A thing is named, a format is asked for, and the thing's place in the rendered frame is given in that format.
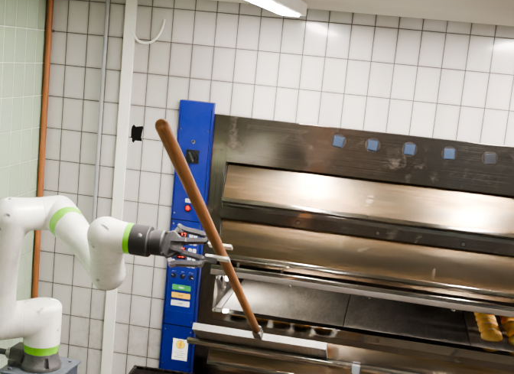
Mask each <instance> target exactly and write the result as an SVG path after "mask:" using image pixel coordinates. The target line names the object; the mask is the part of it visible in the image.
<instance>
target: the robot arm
mask: <svg viewBox="0 0 514 374"><path fill-rule="evenodd" d="M33 230H49V231H50V232H51V233H52V234H53V235H54V236H55V237H56V238H57V239H58V240H59V241H60V242H61V243H63V244H64V245H65V246H66V247H67V248H68V249H69V250H70V251H71V252H72V253H73V254H74V255H75V256H76V257H77V258H78V259H79V261H80V262H81V264H82V265H83V267H84V268H85V269H86V272H87V273H88V275H89V277H90V279H91V281H92V283H93V284H94V285H95V286H96V287H97V288H99V289H101V290H104V291H111V290H114V289H116V288H117V287H119V286H120V285H121V284H122V283H123V281H124V280H125V275H126V270H125V259H124V254H128V255H137V256H143V257H149V256H150V255H156V256H162V257H165V258H166V259H167V260H168V265H169V267H170V268H174V267H177V266H180V267H192V268H202V267H203V264H204V263H206V262H209V263H214V264H216V263H217V261H220V262H228V263H230V259H229V257H225V256H220V255H211V254H205V256H204V255H199V254H197V253H194V252H189V251H187V250H184V249H183V246H184V245H208V246H209V247H210V248H212V246H211V244H210V241H209V239H208V238H207V235H206V233H205V231H202V230H198V229H192V228H189V227H186V226H183V225H182V224H180V223H178V225H177V228H176V229H175V231H174V230H173V231H170V232H168V231H163V230H157V229H155V228H154V227H153V226H146V225H141V224H136V223H127V222H123V221H121V220H117V219H114V218H112V217H109V216H103V217H100V218H98V219H96V220H94V221H93V222H92V223H91V224H90V225H89V224H88V222H87V221H86V219H85V218H84V216H83V214H82V213H81V212H80V211H79V209H78V208H77V207H76V205H75V204H74V203H73V201H72V200H70V199H69V198H68V197H65V196H61V195H55V196H49V197H5V198H2V199H0V340H10V339H16V338H22V337H23V342H19V343H17V344H15V345H14V346H11V347H9V348H7V349H4V348H0V354H2V355H5V356H6V358H8V365H9V366H19V367H20V369H22V370H24V371H25V372H31V373H49V372H54V371H57V370H58V369H59V368H60V367H61V363H62V361H61V359H60V357H59V353H58V349H59V345H60V334H61V321H62V304H61V303H60V302H59V301H58V300H56V299H54V298H32V299H27V300H23V301H16V293H17V281H18V268H19V263H20V257H21V250H22V246H23V242H24V237H25V235H26V234H27V233H28V232H30V231H33ZM182 232H184V233H187V234H191V235H194V236H199V237H203V238H186V237H181V236H180V235H179V234H178V233H182ZM177 255H181V256H186V257H188V258H191V259H195V260H198V261H187V260H175V259H173V257H175V256H177Z"/></svg>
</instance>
